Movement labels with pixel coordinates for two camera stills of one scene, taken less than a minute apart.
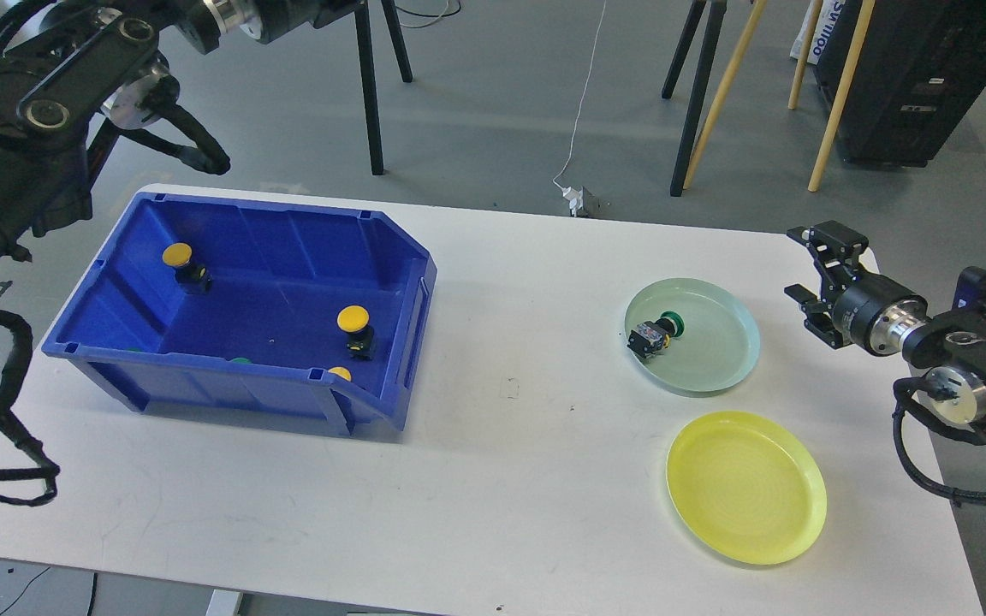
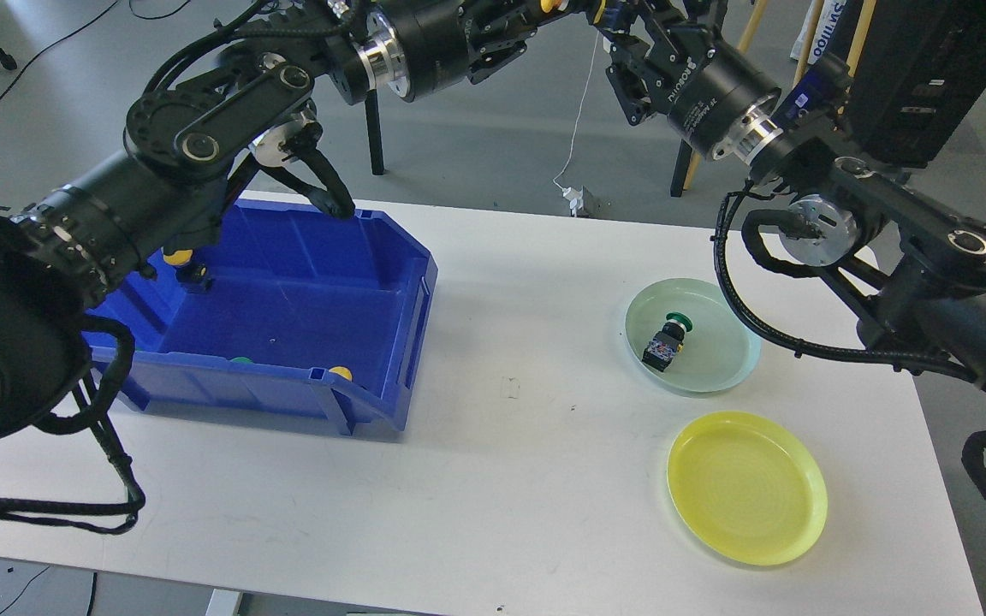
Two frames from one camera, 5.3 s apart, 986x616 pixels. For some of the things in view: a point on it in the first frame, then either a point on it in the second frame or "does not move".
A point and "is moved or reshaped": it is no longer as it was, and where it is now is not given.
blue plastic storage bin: [264, 337] does not move
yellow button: [192, 279] does not move
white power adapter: [575, 198] does not move
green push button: [651, 337] is moved or reshaped
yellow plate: [746, 487] does not move
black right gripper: [875, 311] → [705, 90]
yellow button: [353, 319] → [594, 9]
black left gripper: [267, 20] → [419, 47]
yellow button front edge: [341, 371] does not move
